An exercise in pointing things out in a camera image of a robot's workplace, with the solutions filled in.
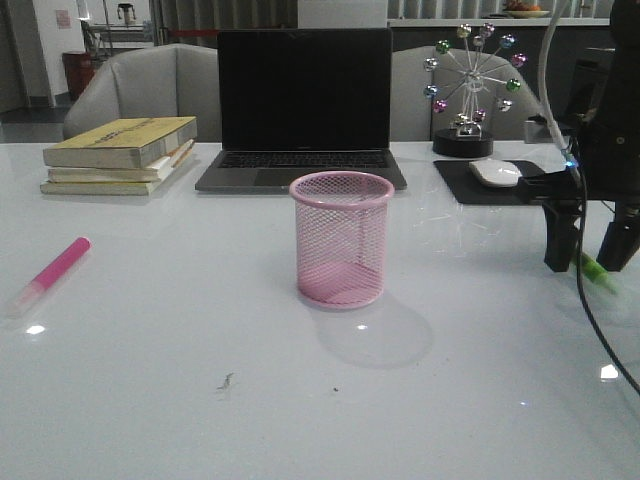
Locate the fruit bowl on counter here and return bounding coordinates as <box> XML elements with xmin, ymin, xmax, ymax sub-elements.
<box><xmin>503</xmin><ymin>0</ymin><xmax>549</xmax><ymax>19</ymax></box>

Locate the dark grey laptop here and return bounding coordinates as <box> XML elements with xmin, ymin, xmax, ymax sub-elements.
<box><xmin>195</xmin><ymin>28</ymin><xmax>407</xmax><ymax>194</ymax></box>

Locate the pink mesh pen holder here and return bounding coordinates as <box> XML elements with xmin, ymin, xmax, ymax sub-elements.
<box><xmin>289</xmin><ymin>171</ymin><xmax>395</xmax><ymax>309</ymax></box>

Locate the left grey armchair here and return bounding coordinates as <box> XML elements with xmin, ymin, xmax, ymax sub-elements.
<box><xmin>63</xmin><ymin>43</ymin><xmax>222</xmax><ymax>142</ymax></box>

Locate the ferris wheel desk toy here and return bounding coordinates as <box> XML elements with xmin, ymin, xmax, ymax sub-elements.
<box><xmin>423</xmin><ymin>22</ymin><xmax>528</xmax><ymax>158</ymax></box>

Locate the white computer mouse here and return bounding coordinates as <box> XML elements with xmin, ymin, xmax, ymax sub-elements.
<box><xmin>469</xmin><ymin>158</ymin><xmax>522</xmax><ymax>188</ymax></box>

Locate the white box behind laptop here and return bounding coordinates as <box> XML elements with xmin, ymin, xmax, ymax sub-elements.
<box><xmin>297</xmin><ymin>0</ymin><xmax>388</xmax><ymax>28</ymax></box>

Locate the middle cream book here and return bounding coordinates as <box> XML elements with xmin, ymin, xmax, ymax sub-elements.
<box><xmin>48</xmin><ymin>139</ymin><xmax>195</xmax><ymax>183</ymax></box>

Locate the bottom cream book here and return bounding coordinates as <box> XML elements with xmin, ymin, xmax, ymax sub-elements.
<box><xmin>40</xmin><ymin>154</ymin><xmax>191</xmax><ymax>196</ymax></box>

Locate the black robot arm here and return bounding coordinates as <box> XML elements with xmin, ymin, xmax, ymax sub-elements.
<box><xmin>515</xmin><ymin>1</ymin><xmax>639</xmax><ymax>272</ymax></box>

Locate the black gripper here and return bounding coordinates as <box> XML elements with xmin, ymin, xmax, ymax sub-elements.
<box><xmin>515</xmin><ymin>121</ymin><xmax>639</xmax><ymax>272</ymax></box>

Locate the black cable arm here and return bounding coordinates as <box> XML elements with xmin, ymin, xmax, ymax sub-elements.
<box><xmin>569</xmin><ymin>137</ymin><xmax>640</xmax><ymax>396</ymax></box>

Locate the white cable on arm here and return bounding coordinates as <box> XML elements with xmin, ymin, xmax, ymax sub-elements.
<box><xmin>537</xmin><ymin>0</ymin><xmax>584</xmax><ymax>174</ymax></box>

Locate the grey armchair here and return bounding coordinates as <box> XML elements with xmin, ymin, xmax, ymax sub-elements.
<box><xmin>63</xmin><ymin>43</ymin><xmax>222</xmax><ymax>142</ymax></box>
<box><xmin>390</xmin><ymin>46</ymin><xmax>542</xmax><ymax>141</ymax></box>

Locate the right grey armchair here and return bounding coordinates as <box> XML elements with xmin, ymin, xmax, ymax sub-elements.
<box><xmin>390</xmin><ymin>46</ymin><xmax>542</xmax><ymax>141</ymax></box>

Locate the cream book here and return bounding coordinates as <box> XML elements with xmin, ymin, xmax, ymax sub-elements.
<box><xmin>40</xmin><ymin>154</ymin><xmax>191</xmax><ymax>196</ymax></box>
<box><xmin>48</xmin><ymin>139</ymin><xmax>195</xmax><ymax>183</ymax></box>

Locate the black mouse pad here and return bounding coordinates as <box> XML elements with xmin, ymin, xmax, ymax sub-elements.
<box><xmin>434</xmin><ymin>159</ymin><xmax>526</xmax><ymax>206</ymax></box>

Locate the red trash bin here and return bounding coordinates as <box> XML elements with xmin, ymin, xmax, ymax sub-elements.
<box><xmin>62</xmin><ymin>51</ymin><xmax>95</xmax><ymax>101</ymax></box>

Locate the top yellow book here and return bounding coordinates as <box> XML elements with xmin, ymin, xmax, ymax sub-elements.
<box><xmin>43</xmin><ymin>116</ymin><xmax>197</xmax><ymax>169</ymax></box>

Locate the pink highlighter pen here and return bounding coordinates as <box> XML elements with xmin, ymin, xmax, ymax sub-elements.
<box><xmin>5</xmin><ymin>237</ymin><xmax>91</xmax><ymax>318</ymax></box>

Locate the green highlighter pen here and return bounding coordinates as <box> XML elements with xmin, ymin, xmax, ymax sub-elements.
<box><xmin>574</xmin><ymin>252</ymin><xmax>618</xmax><ymax>295</ymax></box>

